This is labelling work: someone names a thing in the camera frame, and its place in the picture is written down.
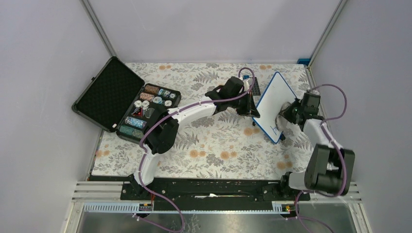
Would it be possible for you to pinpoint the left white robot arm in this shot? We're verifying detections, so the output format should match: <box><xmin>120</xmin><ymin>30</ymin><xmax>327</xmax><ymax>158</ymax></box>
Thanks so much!
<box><xmin>132</xmin><ymin>75</ymin><xmax>260</xmax><ymax>200</ymax></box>

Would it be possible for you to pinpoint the floral table mat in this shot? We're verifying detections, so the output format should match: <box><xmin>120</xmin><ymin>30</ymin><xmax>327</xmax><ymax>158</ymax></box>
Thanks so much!
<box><xmin>91</xmin><ymin>62</ymin><xmax>335</xmax><ymax>182</ymax></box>

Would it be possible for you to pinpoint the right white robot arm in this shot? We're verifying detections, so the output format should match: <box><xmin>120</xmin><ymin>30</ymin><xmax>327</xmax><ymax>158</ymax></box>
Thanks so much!
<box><xmin>275</xmin><ymin>92</ymin><xmax>355</xmax><ymax>200</ymax></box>

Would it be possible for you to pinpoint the silver sparkly scrub sponge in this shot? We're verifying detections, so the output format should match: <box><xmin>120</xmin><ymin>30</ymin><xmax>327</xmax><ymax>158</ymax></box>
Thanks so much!
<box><xmin>275</xmin><ymin>102</ymin><xmax>292</xmax><ymax>132</ymax></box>

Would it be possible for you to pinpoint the blue framed whiteboard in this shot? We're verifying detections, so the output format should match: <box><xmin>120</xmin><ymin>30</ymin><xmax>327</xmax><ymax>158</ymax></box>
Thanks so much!
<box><xmin>253</xmin><ymin>71</ymin><xmax>297</xmax><ymax>144</ymax></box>

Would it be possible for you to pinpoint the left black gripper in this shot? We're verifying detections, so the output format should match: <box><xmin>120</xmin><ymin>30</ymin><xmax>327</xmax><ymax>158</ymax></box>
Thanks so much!
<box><xmin>229</xmin><ymin>92</ymin><xmax>260</xmax><ymax>119</ymax></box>

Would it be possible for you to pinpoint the blue corner bracket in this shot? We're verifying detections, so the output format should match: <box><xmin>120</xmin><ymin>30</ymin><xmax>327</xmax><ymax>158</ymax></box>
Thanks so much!
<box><xmin>296</xmin><ymin>58</ymin><xmax>311</xmax><ymax>66</ymax></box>

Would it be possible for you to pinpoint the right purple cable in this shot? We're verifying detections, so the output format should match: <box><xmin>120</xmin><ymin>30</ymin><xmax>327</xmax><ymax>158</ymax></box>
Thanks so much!
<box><xmin>291</xmin><ymin>84</ymin><xmax>349</xmax><ymax>233</ymax></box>

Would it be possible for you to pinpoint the dark grey lego baseplate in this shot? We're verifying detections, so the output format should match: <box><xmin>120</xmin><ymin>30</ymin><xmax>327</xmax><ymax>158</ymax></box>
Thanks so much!
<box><xmin>252</xmin><ymin>78</ymin><xmax>261</xmax><ymax>96</ymax></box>

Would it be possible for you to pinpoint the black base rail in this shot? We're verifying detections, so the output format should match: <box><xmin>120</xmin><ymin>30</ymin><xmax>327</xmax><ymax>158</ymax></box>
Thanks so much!
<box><xmin>120</xmin><ymin>178</ymin><xmax>299</xmax><ymax>211</ymax></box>

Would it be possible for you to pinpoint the black poker chip case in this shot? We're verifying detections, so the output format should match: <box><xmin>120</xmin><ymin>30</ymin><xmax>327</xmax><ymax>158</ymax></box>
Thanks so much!
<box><xmin>71</xmin><ymin>56</ymin><xmax>181</xmax><ymax>143</ymax></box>

